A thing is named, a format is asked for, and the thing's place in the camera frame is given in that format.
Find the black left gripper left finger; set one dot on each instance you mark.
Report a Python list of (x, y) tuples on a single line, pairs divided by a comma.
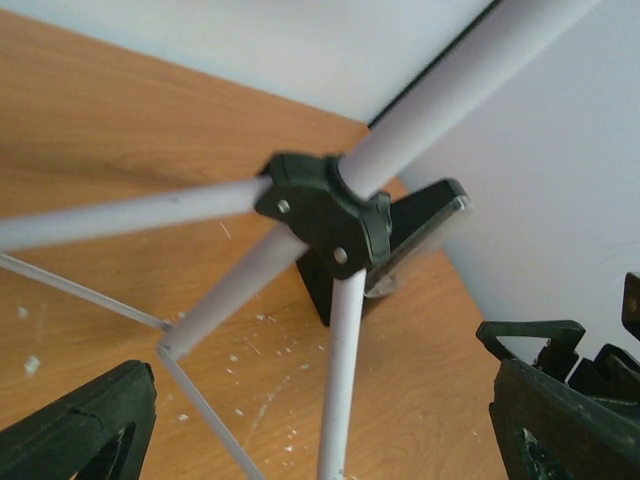
[(101, 430)]

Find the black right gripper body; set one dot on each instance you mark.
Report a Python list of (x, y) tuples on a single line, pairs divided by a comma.
[(614, 373)]

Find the white music stand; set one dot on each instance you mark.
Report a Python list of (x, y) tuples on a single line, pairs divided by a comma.
[(334, 205)]

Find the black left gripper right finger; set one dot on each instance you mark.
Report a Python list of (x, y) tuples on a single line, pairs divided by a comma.
[(546, 430)]

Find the black metronome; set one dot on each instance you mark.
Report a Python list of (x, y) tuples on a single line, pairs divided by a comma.
[(420, 223)]

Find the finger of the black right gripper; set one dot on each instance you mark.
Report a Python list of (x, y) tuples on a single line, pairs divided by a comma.
[(558, 340)]

